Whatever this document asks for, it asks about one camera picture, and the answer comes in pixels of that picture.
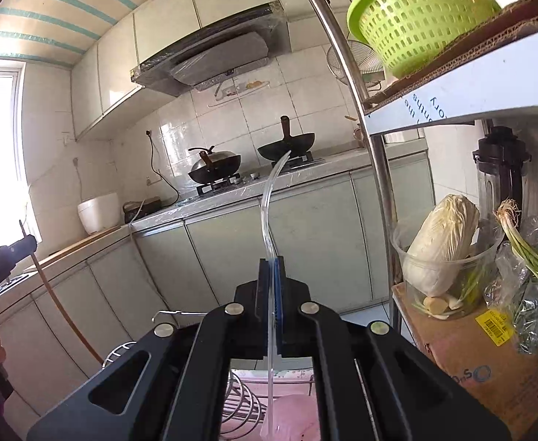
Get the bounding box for metal shelf rack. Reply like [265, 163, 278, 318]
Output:
[292, 0, 538, 345]

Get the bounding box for clear plastic tube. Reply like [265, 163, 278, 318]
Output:
[259, 149, 293, 441]

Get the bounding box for black wok with lid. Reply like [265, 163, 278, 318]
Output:
[187, 146, 242, 185]

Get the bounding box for clear wall shelf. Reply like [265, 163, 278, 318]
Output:
[208, 80, 270, 107]

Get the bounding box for ginger piece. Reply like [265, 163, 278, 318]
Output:
[423, 296, 449, 316]

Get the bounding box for plastic bag of greens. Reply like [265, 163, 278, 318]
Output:
[485, 216, 538, 354]

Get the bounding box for cardboard box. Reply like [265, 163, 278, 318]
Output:
[392, 282, 538, 437]

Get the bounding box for pink dish rack with wire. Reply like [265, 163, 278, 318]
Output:
[225, 367, 322, 441]

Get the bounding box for lower kitchen cabinets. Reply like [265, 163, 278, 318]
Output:
[0, 147, 435, 423]

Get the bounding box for scallions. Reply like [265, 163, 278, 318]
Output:
[494, 199, 538, 286]

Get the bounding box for black blender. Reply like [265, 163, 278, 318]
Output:
[472, 125, 531, 240]

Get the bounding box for wooden cutting board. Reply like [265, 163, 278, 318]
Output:
[34, 226, 122, 267]

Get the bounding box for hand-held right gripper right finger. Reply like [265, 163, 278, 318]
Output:
[274, 257, 513, 441]

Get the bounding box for wire skimmer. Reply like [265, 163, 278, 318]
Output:
[327, 40, 384, 90]

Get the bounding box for black power cable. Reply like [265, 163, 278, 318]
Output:
[146, 129, 180, 205]

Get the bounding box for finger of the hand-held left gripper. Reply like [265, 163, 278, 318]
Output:
[3, 234, 38, 263]

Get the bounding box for kitchen cabinets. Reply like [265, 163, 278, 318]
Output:
[70, 0, 306, 141]
[0, 147, 435, 423]

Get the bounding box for white rice cooker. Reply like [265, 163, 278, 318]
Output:
[78, 193, 121, 236]

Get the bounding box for cardboard sheet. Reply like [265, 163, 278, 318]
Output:
[363, 0, 538, 111]

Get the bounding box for napa cabbage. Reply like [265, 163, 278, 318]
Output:
[402, 194, 480, 297]

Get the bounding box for clear plastic tub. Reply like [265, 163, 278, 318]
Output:
[391, 220, 504, 321]

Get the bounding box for gas stove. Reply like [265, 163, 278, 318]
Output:
[190, 151, 327, 198]

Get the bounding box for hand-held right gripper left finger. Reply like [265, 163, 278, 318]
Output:
[26, 259, 276, 441]

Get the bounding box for upper kitchen cabinets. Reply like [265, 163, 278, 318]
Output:
[70, 0, 306, 141]

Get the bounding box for black range hood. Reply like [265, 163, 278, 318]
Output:
[130, 2, 285, 98]

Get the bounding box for brown wooden chopstick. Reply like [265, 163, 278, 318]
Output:
[19, 220, 104, 365]

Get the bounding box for metal wire utensil rack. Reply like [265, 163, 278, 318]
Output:
[101, 310, 316, 441]

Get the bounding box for green plastic colander basket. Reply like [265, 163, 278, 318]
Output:
[347, 0, 502, 79]

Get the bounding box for small dark appliance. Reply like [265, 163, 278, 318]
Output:
[122, 197, 163, 224]

